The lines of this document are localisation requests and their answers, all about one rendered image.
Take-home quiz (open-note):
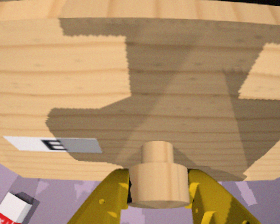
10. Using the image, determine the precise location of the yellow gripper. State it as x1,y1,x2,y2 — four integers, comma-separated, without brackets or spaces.
67,168,261,224

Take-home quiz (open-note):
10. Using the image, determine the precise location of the red and white eraser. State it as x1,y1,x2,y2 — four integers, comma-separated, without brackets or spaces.
0,192,32,224

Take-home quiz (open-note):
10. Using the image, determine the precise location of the wooden drawer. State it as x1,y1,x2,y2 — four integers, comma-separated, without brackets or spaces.
0,0,280,209

